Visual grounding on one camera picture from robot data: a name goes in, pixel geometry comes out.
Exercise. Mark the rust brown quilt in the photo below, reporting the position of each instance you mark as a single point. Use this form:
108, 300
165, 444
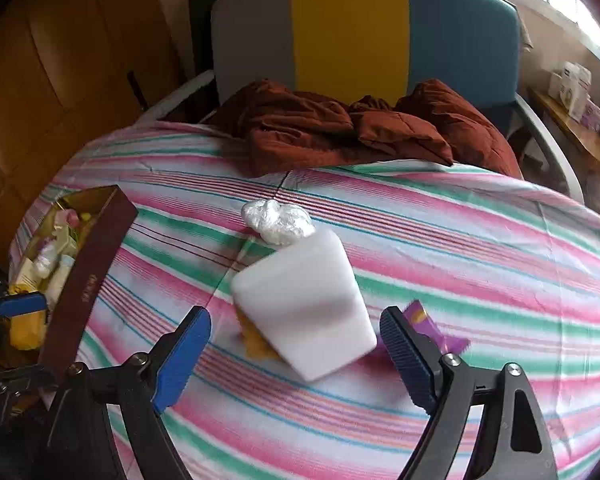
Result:
330, 130

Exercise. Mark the grey yellow blue headboard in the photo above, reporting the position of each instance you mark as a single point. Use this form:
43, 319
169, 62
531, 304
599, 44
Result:
350, 35

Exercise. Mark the yellow sponge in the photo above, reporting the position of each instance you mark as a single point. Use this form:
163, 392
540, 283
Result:
257, 340
27, 332

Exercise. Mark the dark red box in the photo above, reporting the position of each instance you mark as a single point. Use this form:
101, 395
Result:
95, 270

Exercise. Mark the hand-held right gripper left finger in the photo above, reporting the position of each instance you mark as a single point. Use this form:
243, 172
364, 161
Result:
180, 365

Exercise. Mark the white foam block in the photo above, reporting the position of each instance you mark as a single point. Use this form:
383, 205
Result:
305, 305

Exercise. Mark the wooden wardrobe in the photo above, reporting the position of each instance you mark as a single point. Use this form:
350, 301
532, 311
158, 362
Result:
55, 85

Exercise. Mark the striped bedsheet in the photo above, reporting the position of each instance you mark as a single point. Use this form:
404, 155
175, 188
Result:
455, 240

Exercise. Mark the white bed frame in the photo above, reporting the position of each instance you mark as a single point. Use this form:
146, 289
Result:
545, 135

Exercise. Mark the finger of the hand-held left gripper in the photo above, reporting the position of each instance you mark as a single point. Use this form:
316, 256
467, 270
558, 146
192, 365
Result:
15, 380
22, 305

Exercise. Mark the purple and white box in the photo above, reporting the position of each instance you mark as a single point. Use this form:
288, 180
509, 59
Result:
592, 115

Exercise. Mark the small purple snack packet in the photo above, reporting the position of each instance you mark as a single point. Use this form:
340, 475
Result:
432, 332

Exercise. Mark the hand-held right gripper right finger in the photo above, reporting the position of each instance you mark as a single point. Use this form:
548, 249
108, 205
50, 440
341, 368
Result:
410, 360

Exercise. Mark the wooden desk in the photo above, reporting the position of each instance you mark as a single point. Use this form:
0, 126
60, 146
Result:
580, 135

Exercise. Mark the clear plastic bag bundle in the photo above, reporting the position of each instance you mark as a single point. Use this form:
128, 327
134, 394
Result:
44, 262
280, 220

